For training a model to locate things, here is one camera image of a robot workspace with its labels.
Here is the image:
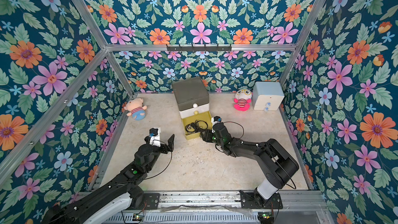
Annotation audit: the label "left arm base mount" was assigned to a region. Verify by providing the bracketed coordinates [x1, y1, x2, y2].
[126, 186, 160, 210]

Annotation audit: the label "pink pig plush toy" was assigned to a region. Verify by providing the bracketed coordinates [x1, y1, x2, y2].
[123, 98, 147, 121]

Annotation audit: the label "black wired earphones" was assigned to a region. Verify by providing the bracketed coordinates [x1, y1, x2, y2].
[191, 121, 202, 133]
[185, 123, 193, 134]
[195, 120, 208, 131]

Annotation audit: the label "white blue mini drawer cabinet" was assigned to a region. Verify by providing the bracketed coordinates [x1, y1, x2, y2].
[252, 82, 285, 112]

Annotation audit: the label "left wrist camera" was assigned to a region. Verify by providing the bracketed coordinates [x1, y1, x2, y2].
[149, 128, 161, 147]

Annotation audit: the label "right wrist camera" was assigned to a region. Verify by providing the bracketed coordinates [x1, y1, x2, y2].
[211, 116, 222, 125]

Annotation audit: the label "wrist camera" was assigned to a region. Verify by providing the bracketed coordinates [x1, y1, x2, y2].
[211, 116, 222, 125]
[149, 128, 161, 147]

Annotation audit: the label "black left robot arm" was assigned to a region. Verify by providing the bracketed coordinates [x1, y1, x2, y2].
[41, 134, 175, 224]

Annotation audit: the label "three-tier colored drawer cabinet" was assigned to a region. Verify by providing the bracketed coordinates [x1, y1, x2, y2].
[172, 77, 210, 119]

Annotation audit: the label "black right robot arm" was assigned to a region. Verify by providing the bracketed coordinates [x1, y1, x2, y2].
[200, 122, 299, 202]

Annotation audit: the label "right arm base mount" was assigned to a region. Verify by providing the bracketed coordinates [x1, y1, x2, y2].
[239, 190, 283, 209]

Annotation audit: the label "black hook rail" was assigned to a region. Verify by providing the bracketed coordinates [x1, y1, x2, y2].
[166, 44, 232, 52]

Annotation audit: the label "pink white plush toy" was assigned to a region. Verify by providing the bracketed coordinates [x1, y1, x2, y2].
[234, 88, 252, 112]

